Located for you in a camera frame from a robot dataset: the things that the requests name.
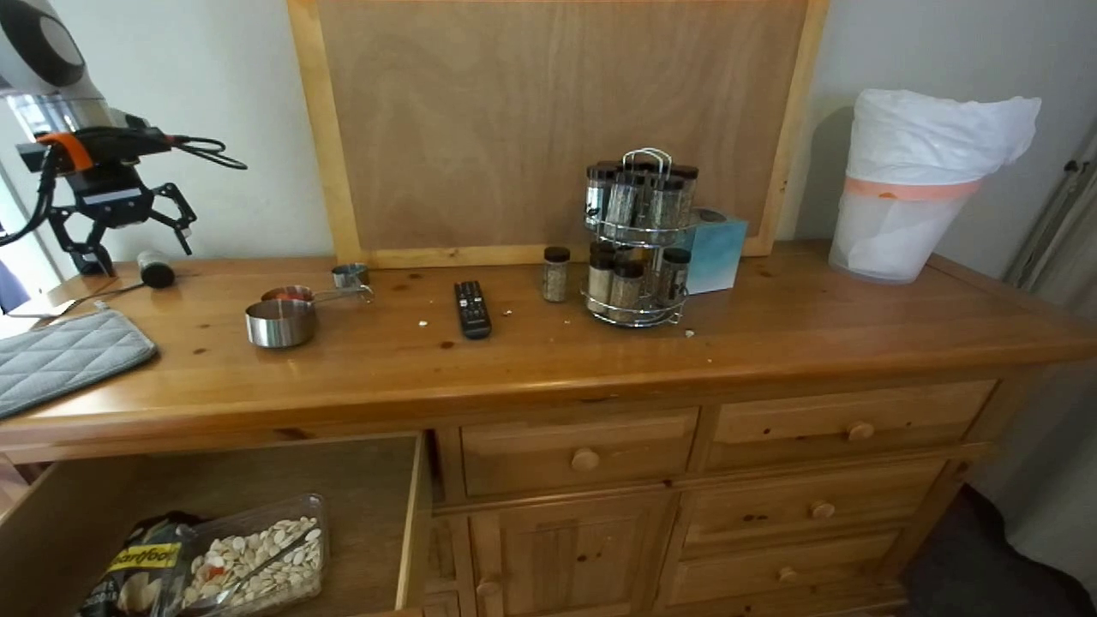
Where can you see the open wooden drawer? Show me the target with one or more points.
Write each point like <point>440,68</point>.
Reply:
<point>346,490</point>

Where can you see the light blue box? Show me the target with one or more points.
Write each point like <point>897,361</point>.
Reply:
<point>717,257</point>

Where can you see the steel cup with orange contents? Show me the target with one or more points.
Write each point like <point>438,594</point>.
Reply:
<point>293,296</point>

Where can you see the wood framed board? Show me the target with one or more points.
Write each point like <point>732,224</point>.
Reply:
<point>550,114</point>

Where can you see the herb jar with black lid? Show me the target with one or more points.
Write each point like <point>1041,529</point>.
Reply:
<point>159,274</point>

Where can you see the grey metal tool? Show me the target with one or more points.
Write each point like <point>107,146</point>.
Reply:
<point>107,288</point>

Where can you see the glass spice jar black lid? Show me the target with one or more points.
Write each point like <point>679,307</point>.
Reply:
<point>661,208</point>
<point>557,274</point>
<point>603,195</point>
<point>628,286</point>
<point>634,204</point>
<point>603,274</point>
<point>676,274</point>
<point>685,192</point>

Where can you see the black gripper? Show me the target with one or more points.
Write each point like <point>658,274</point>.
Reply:
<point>107,171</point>

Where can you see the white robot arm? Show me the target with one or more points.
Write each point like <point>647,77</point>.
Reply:
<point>47,44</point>

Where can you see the wooden cabinet door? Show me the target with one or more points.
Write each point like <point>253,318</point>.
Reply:
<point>570,558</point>

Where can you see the closed wooden drawer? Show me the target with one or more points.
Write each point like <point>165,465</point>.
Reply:
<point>732,575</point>
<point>526,449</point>
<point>756,507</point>
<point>791,422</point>

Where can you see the white trash bin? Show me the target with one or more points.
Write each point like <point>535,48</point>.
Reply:
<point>894,234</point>

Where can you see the black snack bag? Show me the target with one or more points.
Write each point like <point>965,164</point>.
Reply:
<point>143,558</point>

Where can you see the clear plastic nut container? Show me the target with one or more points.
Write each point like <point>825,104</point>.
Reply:
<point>261,558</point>

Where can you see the dark floor rug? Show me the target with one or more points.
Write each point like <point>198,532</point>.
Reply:
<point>997,570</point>

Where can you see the wooden dresser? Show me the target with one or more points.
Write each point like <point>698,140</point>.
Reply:
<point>688,354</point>

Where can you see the large steel measuring cup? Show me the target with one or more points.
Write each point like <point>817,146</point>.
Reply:
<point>279,325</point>

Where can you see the round wooden drawer knob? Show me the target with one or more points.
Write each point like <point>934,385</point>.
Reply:
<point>821,513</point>
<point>863,430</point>
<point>586,459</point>
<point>785,570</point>

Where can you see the small steel measuring cup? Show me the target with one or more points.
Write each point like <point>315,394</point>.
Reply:
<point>348,280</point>

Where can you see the black remote control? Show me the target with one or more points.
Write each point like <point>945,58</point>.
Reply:
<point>471,310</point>

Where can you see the grey quilted pot holder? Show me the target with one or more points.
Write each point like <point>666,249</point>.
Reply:
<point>69,354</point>

